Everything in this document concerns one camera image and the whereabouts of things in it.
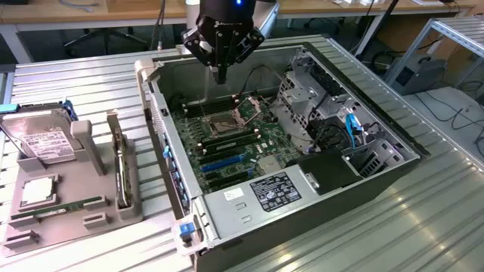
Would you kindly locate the metal socket cover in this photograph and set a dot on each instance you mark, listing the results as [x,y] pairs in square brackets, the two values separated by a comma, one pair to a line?
[247,109]

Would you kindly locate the silver CPU chip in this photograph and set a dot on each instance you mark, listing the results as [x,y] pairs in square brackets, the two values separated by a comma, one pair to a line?
[36,191]

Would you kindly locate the blue case latch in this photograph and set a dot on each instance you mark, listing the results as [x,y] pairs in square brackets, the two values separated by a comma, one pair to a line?
[186,229]

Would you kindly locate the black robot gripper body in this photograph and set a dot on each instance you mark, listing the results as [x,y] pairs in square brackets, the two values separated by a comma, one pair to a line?
[227,14]

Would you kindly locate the vented metal disk bay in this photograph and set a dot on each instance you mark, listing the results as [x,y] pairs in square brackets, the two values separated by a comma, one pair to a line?
[374,161]

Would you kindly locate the gray machine box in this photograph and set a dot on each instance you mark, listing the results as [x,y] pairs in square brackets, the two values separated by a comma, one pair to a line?
[419,73]

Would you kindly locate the green motherboard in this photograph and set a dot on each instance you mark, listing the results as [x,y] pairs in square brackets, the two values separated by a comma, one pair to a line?
[264,136]

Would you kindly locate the metal disk bay cage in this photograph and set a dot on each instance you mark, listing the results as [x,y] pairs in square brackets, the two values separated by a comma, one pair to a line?
[299,93]

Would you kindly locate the loose green RAM stick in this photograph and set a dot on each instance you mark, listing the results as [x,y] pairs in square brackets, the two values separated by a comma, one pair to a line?
[52,210]

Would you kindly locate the blue expansion slot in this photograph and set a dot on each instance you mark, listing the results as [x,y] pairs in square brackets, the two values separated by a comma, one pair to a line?
[223,163]

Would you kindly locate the gray power supply unit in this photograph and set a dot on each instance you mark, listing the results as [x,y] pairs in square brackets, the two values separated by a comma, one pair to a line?
[234,209]

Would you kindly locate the gray plastic parts rack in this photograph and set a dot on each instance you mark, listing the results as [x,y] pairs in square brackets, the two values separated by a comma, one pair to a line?
[68,184]

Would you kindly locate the black plastic shroud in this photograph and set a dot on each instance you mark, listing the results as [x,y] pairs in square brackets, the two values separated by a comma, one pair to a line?
[328,170]

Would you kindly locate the long black expansion slot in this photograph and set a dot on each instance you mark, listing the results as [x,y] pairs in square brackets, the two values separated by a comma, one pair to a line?
[222,156]
[227,174]
[230,181]

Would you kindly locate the aluminium frame table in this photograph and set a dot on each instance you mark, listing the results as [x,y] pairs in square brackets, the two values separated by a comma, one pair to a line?
[454,31]

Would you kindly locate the blue plastic disk bracket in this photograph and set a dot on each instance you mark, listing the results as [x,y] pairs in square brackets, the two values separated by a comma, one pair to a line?
[7,109]

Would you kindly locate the open black PC case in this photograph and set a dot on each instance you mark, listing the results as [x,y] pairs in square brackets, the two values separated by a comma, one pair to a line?
[303,226]

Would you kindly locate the black office chair base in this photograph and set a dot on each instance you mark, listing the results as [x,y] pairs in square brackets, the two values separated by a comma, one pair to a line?
[107,35]
[322,21]

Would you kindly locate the CPU socket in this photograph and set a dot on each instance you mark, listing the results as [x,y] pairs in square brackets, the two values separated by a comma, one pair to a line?
[222,124]

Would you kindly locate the thin metal locking lever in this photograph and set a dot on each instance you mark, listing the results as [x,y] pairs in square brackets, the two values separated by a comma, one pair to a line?
[202,109]

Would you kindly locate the silver hard disk drive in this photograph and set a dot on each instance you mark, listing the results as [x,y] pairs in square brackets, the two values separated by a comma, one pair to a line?
[42,136]

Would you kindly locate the RAM stick with white label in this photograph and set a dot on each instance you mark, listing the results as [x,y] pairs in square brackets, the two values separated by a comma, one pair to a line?
[231,145]

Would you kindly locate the green graphics card metal bracket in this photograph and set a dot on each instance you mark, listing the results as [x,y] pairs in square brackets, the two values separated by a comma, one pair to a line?
[122,170]

